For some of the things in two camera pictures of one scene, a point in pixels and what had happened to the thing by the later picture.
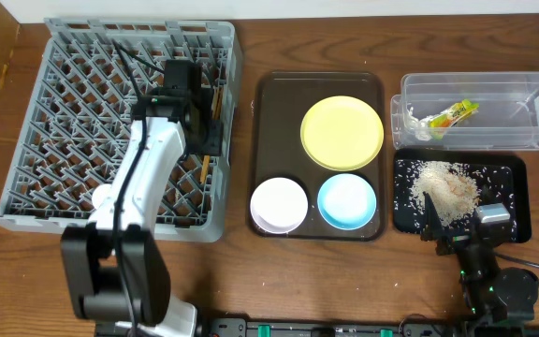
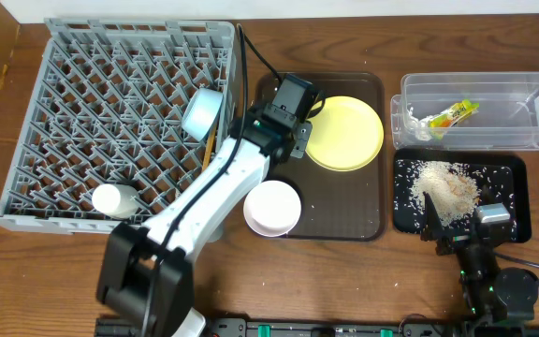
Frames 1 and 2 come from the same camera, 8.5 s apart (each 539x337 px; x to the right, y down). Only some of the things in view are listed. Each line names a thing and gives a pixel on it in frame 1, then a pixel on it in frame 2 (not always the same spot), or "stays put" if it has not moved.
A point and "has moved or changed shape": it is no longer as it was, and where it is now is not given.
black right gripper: x=453 y=239 stays put
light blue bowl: x=346 y=202 has moved or changed shape
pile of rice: x=451 y=191 stays put
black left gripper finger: x=214 y=139 to x=303 y=133
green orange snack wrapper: x=438 y=124 stays put
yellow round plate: x=342 y=133 stays put
